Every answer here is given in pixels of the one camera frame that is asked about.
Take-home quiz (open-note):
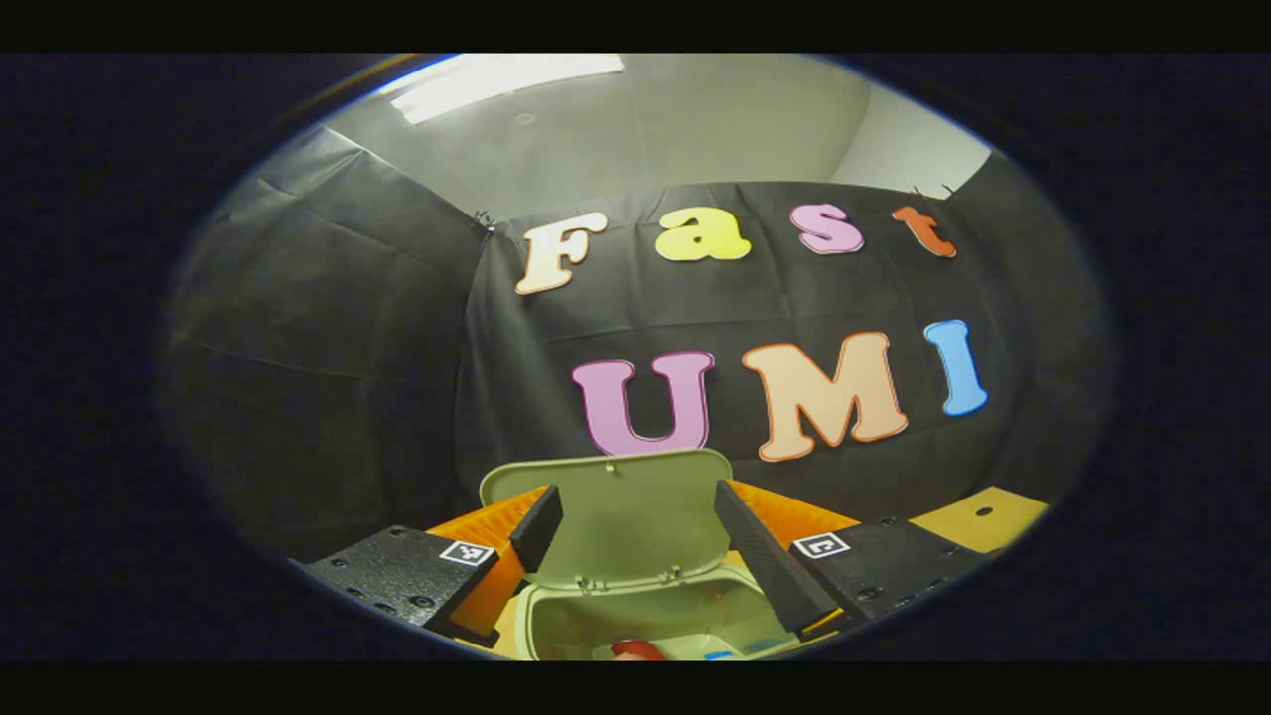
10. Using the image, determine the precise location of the black backdrop cloth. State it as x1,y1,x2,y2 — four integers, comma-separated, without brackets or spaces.
159,124,1113,567

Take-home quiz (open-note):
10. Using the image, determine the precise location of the green desktop garbage bin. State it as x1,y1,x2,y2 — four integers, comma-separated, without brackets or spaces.
480,449,807,661

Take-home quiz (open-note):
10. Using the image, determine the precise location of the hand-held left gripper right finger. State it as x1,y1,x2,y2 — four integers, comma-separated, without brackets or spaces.
713,479,994,643

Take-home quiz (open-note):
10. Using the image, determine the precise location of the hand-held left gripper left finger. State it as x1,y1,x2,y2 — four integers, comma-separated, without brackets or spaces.
293,484,565,642

